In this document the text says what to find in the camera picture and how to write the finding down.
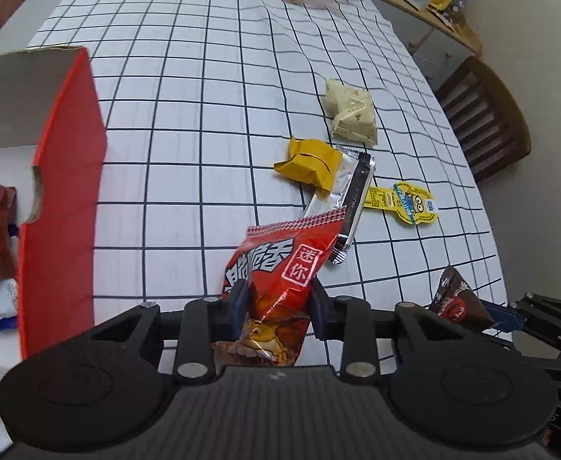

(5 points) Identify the yellow cartoon shaped packet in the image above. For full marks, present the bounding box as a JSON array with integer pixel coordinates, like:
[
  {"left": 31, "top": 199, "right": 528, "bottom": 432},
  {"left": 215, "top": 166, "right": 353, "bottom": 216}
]
[{"left": 363, "top": 179, "right": 439, "bottom": 226}]

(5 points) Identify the red cardboard box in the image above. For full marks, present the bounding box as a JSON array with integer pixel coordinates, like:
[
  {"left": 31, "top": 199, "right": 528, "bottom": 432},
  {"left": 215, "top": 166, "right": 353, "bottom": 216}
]
[{"left": 0, "top": 46, "right": 109, "bottom": 361}]

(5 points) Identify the white wooden cabinet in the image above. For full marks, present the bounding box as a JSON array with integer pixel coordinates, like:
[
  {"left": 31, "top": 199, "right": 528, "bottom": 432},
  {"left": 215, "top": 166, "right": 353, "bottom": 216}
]
[{"left": 359, "top": 0, "right": 484, "bottom": 88}]

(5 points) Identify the silver snack packet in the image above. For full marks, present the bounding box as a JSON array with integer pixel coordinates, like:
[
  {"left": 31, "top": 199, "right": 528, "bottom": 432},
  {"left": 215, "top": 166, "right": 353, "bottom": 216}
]
[{"left": 303, "top": 146, "right": 375, "bottom": 266}]

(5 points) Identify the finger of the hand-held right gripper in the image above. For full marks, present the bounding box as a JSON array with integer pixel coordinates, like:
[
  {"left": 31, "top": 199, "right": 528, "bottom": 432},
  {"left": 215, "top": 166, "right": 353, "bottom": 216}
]
[
  {"left": 480, "top": 291, "right": 561, "bottom": 346},
  {"left": 486, "top": 330, "right": 561, "bottom": 385}
]

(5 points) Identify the black white checkered tablecloth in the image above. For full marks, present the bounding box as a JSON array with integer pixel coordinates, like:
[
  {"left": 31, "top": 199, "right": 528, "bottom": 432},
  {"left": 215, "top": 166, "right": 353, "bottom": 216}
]
[{"left": 0, "top": 0, "right": 509, "bottom": 460}]

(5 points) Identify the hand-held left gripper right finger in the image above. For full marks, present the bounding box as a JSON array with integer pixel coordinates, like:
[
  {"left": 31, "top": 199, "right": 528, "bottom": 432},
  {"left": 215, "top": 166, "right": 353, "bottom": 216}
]
[{"left": 308, "top": 277, "right": 459, "bottom": 386}]

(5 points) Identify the brown wooden chair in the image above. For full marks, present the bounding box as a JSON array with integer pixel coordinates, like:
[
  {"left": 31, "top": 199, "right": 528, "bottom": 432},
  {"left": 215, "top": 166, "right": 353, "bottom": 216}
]
[{"left": 433, "top": 56, "right": 533, "bottom": 183}]

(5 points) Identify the yellow snack packet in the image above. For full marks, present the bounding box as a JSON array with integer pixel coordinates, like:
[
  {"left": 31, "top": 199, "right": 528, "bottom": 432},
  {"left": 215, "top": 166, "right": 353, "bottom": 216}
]
[{"left": 273, "top": 137, "right": 344, "bottom": 195}]

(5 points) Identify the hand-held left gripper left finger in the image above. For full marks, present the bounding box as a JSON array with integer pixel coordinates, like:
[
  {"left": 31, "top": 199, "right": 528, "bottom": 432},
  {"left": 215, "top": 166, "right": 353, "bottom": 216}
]
[{"left": 89, "top": 279, "right": 251, "bottom": 386}]

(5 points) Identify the cream nougat packet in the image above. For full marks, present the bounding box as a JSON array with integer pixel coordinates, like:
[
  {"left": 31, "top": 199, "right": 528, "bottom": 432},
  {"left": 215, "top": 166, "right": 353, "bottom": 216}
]
[{"left": 319, "top": 79, "right": 379, "bottom": 146}]

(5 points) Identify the brown chocolate packet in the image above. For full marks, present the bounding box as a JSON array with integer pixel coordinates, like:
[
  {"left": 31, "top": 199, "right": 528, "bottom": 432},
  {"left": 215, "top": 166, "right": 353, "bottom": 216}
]
[{"left": 427, "top": 265, "right": 496, "bottom": 332}]

